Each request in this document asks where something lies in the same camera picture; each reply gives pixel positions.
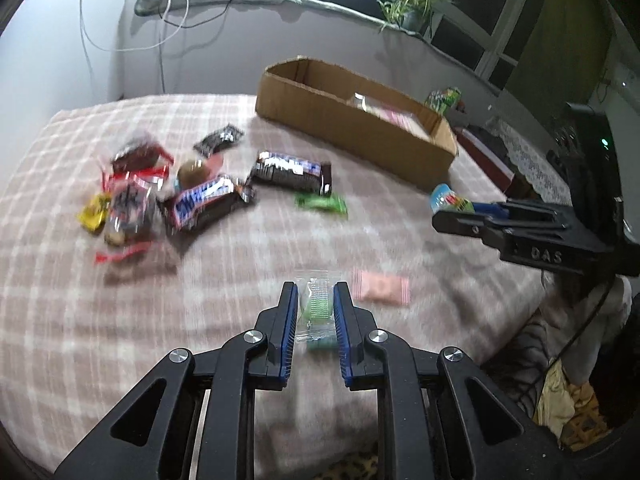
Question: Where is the brown cardboard box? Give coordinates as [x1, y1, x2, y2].
[255, 57, 459, 192]

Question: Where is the red zip bag of nuts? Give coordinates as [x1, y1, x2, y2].
[96, 166, 170, 266]

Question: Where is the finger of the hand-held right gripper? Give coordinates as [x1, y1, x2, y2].
[472, 199, 576, 228]
[431, 209, 507, 261]

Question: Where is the white lace cloth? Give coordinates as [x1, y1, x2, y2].
[487, 116, 576, 207]

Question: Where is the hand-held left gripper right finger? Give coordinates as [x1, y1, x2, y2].
[332, 281, 576, 480]

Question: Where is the white cable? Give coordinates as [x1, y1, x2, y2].
[79, 0, 191, 53]

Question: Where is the small black snack packet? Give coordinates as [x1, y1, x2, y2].
[193, 123, 246, 157]

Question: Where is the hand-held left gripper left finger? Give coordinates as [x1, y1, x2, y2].
[52, 280, 301, 480]

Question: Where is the black cable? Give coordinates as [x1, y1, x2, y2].
[159, 0, 251, 95]

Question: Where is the brown chocolate bar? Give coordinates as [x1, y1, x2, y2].
[249, 149, 334, 197]
[157, 173, 259, 237]

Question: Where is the colourful jelly cup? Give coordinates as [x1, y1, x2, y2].
[430, 183, 476, 214]

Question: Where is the yellow patterned cloth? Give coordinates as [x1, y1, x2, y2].
[531, 360, 610, 452]

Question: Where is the green printed carton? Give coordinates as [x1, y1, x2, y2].
[425, 87, 464, 114]

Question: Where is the pink striped snack packet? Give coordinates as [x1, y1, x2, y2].
[352, 269, 411, 309]

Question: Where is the pink plaid blanket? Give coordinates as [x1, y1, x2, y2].
[0, 92, 551, 476]

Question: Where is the potted spider plant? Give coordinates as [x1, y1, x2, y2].
[371, 0, 458, 37]

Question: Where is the white window frame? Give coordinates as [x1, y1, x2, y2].
[430, 0, 543, 92]

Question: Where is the round brown candy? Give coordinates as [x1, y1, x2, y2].
[176, 159, 213, 192]

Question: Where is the clear bag of dark dates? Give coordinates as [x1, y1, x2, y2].
[110, 131, 176, 177]

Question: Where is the clear packet of green candy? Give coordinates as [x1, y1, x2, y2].
[293, 269, 342, 352]

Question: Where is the grey towel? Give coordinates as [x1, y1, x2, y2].
[133, 0, 436, 42]

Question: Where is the yellow snack packet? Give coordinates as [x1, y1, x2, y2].
[77, 192, 114, 234]

